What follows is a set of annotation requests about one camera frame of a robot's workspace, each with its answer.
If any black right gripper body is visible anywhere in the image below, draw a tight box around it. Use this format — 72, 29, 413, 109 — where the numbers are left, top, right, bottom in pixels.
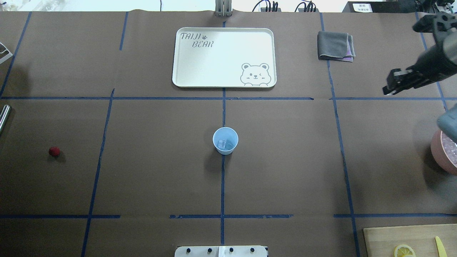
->
382, 12, 457, 95

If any lemon slice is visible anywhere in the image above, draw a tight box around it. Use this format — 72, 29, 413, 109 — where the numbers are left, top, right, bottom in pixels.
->
393, 244, 416, 257

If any light blue plastic cup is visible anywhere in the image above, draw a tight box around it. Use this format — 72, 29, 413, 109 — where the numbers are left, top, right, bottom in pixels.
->
212, 127, 239, 156

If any steel muddler with black tip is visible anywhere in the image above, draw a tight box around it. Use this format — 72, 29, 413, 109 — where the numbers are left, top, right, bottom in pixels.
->
0, 105, 12, 136

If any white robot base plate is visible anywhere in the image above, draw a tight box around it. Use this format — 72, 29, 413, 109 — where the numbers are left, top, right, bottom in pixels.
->
174, 245, 269, 257

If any white wire cup rack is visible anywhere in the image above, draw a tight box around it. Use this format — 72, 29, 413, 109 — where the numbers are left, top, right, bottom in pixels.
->
0, 42, 13, 64

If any pink bowl of ice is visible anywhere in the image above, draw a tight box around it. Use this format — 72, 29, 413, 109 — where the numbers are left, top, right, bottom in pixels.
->
430, 130, 457, 176

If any black cable bundle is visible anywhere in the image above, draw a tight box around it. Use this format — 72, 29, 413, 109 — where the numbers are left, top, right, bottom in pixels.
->
252, 0, 282, 12
295, 0, 320, 13

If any grey metal post bracket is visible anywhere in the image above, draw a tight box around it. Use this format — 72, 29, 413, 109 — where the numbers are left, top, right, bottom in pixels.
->
215, 0, 233, 17

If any black cable bundle left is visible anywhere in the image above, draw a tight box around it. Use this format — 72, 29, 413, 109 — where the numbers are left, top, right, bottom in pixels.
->
252, 0, 282, 12

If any red strawberry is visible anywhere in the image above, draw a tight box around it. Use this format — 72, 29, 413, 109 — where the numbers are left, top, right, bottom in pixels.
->
48, 146, 61, 157

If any wooden cutting board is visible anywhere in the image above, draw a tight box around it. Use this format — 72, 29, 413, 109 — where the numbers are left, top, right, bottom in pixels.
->
363, 223, 457, 257

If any grey and purple folded cloth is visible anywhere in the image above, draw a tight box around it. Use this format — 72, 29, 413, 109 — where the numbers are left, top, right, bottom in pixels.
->
317, 31, 356, 63

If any white bear print tray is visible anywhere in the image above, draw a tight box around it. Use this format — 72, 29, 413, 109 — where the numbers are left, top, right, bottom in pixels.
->
172, 27, 277, 89

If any black box with white label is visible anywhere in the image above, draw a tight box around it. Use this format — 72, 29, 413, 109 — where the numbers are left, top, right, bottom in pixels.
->
342, 0, 417, 13

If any yellow knife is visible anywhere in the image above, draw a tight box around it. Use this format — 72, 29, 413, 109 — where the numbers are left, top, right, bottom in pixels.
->
435, 236, 447, 257

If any black cable bundle right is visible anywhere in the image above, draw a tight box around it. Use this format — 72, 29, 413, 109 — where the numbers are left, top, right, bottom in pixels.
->
295, 0, 320, 13

